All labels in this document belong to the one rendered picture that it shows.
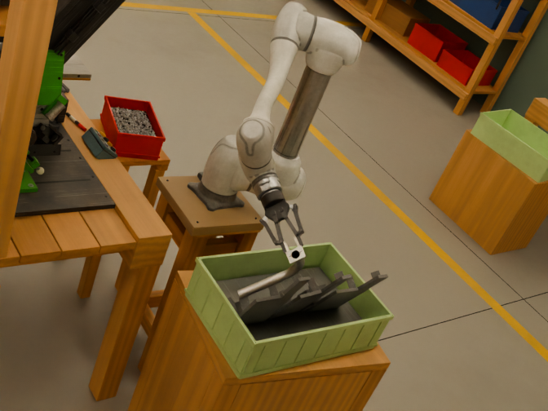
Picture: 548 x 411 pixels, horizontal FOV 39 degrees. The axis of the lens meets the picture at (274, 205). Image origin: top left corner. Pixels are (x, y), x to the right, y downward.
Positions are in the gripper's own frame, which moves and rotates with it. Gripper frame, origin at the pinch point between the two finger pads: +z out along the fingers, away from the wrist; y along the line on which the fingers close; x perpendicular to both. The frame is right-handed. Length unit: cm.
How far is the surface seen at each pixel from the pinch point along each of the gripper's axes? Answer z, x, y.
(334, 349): 25.4, 40.8, -3.4
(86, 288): -61, 102, -105
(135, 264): -29, 26, -57
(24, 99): -53, -57, -48
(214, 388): 25, 21, -44
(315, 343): 23.3, 29.7, -7.8
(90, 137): -90, 31, -59
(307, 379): 31, 40, -16
